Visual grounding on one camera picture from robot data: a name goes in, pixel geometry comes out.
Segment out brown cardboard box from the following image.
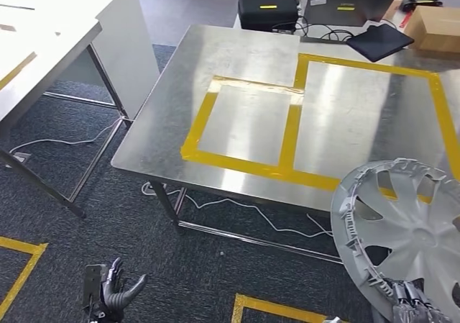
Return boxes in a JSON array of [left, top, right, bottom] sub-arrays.
[[404, 6, 460, 55]]

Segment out black router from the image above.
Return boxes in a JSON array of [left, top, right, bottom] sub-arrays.
[[400, 0, 443, 13]]

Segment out stainless steel workbench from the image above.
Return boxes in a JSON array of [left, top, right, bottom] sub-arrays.
[[110, 24, 460, 265]]

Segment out grey plastic wheel hubcap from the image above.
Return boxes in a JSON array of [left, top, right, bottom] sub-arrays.
[[330, 158, 460, 322]]

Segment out black flat pad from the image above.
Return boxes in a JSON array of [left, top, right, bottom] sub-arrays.
[[347, 24, 415, 63]]

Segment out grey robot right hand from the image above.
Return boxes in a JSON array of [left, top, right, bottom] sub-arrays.
[[391, 278, 449, 323]]

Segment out dark grey laptop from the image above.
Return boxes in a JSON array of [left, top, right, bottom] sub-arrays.
[[300, 0, 405, 43]]

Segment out yellow floor tape square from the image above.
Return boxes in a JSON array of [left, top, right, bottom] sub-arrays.
[[232, 293, 345, 323], [0, 236, 48, 319]]

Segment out white panel desk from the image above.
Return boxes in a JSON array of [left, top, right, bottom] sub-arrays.
[[0, 0, 161, 121]]

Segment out white top steel leg table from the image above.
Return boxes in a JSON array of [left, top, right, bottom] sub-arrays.
[[0, 4, 133, 219]]

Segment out black desk cables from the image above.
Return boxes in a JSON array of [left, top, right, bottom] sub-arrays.
[[273, 15, 354, 43]]

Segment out black hard case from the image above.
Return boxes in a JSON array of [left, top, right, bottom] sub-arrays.
[[238, 0, 299, 32]]

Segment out floor power socket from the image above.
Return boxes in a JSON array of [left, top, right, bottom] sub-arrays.
[[141, 181, 167, 198], [5, 151, 32, 169]]

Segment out white floor cable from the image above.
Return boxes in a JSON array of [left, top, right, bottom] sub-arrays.
[[10, 117, 124, 155], [142, 182, 335, 240]]

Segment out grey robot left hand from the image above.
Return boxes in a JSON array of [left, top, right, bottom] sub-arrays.
[[97, 257, 149, 323]]

